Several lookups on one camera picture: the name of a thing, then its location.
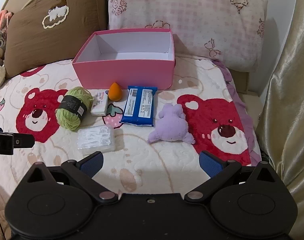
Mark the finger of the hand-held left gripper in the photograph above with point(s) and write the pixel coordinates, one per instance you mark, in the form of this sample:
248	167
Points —
23	141

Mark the pink cardboard box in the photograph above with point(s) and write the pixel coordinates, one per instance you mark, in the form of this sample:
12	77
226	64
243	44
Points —
122	72

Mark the gold satin curtain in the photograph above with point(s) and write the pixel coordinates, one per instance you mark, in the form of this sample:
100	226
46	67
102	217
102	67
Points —
287	105

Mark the brown embroidered pillow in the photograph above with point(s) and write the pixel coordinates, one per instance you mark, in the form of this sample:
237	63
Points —
41	45

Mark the red bear printed blanket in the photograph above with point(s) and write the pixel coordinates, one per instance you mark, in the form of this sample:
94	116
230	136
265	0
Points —
147	160

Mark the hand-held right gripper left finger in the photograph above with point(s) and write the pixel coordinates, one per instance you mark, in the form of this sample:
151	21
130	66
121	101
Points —
93	165

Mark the beige mattress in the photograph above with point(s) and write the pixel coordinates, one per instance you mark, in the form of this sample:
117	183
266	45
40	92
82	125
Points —
247	85

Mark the purple plush toy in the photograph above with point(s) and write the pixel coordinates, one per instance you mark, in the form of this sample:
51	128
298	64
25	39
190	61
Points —
172	127

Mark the orange makeup sponge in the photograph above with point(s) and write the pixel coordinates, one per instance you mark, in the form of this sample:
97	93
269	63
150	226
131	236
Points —
115	93

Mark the small white wipes pack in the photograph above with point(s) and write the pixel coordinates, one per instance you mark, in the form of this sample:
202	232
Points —
99	107

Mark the pink checked pillow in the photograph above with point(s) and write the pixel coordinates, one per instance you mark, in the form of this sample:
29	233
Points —
192	25

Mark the clear plastic swab box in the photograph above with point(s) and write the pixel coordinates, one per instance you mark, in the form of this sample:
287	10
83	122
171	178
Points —
95	140

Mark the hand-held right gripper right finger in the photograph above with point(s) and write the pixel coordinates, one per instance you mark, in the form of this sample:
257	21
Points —
210	165

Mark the green yarn ball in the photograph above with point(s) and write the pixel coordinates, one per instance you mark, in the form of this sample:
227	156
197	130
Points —
69	120

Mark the blue wet wipes pack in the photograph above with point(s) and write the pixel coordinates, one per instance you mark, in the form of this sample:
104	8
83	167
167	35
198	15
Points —
138	103

